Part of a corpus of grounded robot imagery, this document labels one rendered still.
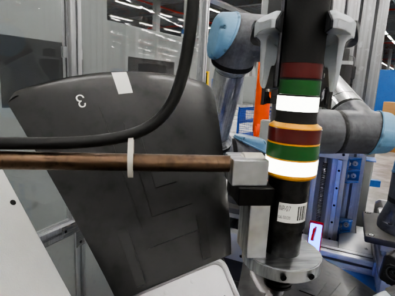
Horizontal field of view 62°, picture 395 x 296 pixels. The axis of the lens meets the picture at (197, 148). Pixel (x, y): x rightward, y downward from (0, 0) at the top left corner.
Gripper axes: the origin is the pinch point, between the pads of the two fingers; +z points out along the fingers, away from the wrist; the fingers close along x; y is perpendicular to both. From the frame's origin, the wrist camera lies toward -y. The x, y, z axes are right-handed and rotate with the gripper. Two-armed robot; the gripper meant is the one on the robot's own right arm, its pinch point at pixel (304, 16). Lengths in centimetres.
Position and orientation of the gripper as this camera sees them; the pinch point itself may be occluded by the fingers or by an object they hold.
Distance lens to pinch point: 27.6
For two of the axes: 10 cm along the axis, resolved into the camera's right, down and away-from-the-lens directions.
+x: -9.6, -1.0, 2.7
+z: -2.8, 1.7, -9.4
